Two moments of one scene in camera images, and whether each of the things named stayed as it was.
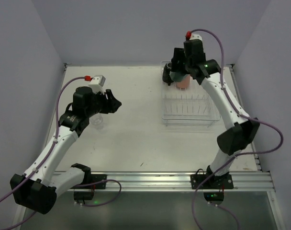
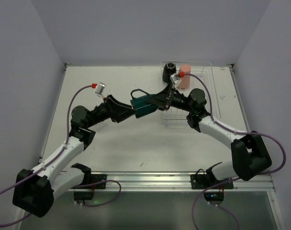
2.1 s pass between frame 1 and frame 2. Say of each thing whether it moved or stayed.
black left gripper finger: moved
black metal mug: stayed
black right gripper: moved
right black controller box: stayed
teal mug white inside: moved
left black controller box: stayed
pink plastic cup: stayed
